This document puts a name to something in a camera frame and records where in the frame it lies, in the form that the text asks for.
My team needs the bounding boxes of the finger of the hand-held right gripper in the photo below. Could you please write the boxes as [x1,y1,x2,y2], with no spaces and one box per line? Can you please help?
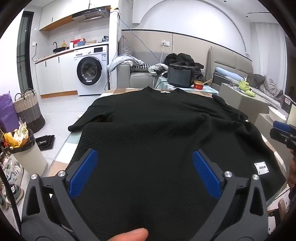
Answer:
[270,128,296,145]
[272,120,296,133]

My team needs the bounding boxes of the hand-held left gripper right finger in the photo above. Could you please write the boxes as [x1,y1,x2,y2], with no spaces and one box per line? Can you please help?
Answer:
[192,149,268,241]

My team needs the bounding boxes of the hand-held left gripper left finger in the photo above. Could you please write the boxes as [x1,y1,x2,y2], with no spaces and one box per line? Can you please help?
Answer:
[21,148,102,241]

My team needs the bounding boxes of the black knit sweater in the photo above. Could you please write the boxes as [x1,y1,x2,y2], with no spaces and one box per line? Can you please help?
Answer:
[68,86,287,241]

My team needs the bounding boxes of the grey clothes heap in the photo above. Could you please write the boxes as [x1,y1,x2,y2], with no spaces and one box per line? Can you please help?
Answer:
[246,73,284,98]

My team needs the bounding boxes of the black clothes pile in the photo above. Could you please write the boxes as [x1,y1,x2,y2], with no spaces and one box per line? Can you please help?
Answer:
[164,53,207,81]

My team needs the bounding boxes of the person's left hand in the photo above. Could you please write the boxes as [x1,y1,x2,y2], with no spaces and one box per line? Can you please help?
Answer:
[107,228,149,241]

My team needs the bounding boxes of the white basin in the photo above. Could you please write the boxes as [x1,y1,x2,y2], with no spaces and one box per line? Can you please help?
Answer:
[268,106,289,121]

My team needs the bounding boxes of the checkered tablecloth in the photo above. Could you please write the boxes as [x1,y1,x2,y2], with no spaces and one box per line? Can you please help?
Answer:
[47,87,292,209]

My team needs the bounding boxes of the beige side table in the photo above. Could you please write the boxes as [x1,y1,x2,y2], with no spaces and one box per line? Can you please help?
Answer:
[218,83,273,123]

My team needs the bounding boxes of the green toy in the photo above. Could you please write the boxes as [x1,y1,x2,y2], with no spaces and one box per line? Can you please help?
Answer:
[238,79,256,97]

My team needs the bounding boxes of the beige trash bin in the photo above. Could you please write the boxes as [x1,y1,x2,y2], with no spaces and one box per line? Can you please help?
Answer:
[5,127,48,179]

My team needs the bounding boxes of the white sneaker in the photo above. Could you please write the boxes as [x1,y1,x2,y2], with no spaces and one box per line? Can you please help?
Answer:
[2,159,24,184]
[5,184,24,206]

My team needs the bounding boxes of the blue pillow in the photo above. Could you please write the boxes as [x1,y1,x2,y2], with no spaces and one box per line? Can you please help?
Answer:
[215,67,241,80]

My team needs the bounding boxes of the grey daybed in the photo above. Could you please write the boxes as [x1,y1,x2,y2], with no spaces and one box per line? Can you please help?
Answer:
[206,46,289,102]

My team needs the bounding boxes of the woven laundry basket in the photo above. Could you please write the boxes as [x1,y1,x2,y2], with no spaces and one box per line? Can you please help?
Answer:
[13,89,46,133]

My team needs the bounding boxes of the purple bag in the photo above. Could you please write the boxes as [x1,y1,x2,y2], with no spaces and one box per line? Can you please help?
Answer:
[0,93,20,132]

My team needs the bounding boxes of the black cooking appliance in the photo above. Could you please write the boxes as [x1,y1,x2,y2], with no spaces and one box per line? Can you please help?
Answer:
[167,62,194,88]

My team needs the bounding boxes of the white washing machine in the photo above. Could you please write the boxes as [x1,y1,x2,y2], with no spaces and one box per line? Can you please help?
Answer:
[73,45,109,96]

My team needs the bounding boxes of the white base cabinet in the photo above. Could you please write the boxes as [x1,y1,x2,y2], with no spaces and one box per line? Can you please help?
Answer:
[35,54,78,99]

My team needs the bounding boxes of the grey sofa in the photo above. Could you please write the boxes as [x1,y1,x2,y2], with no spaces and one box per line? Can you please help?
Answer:
[117,62,167,90]

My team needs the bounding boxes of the white grey jacket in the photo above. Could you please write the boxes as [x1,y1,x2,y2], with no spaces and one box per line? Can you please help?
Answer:
[148,63,169,76]

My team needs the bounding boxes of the light grey blanket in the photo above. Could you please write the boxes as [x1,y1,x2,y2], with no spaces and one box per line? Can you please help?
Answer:
[107,55,144,72]

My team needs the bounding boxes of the red plastic basin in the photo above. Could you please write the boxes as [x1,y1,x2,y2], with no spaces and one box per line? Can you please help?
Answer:
[70,38,86,47]

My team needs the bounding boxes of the grey cushion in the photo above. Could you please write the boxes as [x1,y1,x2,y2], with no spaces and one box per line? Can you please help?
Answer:
[118,35,129,56]

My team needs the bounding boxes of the dark glass door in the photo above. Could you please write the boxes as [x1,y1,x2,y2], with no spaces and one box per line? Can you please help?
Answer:
[17,11,35,93]

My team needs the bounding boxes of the steel range hood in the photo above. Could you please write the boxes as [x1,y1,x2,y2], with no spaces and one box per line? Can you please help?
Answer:
[72,8,111,23]

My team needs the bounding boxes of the white wall cabinet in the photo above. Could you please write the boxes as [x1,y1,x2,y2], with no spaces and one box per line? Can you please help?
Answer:
[38,0,90,32]

